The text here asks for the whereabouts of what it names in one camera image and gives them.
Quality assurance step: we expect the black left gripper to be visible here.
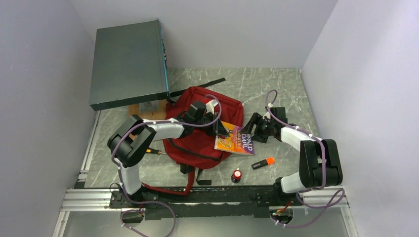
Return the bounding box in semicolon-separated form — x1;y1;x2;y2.
194;112;229;137

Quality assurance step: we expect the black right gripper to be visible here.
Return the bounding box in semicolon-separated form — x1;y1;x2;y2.
240;113;274;143

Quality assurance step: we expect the orange comic book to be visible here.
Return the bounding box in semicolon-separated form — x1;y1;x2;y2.
214;121;254;155

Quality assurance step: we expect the red backpack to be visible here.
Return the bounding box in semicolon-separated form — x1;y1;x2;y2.
144;78;244;196

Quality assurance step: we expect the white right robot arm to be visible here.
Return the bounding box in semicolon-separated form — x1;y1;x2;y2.
241;107;343;205

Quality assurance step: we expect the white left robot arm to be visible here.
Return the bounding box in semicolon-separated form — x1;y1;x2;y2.
107;98;227;207

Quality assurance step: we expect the orange highlighter marker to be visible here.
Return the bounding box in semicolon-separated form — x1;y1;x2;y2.
251;157;275;170

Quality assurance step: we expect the black yellow screwdriver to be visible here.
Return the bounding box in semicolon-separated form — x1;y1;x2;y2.
146;148;167;155

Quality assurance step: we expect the wooden board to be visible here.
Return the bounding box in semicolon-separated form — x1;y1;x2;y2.
128;100;168;120

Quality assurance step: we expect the dark grey box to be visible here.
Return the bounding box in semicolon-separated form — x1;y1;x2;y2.
89;19;169;111

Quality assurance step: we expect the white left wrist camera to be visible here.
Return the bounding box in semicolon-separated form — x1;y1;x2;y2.
204;98;218;114

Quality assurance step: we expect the metal post with base plate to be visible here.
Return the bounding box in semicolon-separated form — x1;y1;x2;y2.
139;100;160;113

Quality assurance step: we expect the black mounting rail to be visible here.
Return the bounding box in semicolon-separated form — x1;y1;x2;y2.
109;185;302;220

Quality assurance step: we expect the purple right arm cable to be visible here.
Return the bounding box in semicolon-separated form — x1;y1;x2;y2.
264;90;346;229

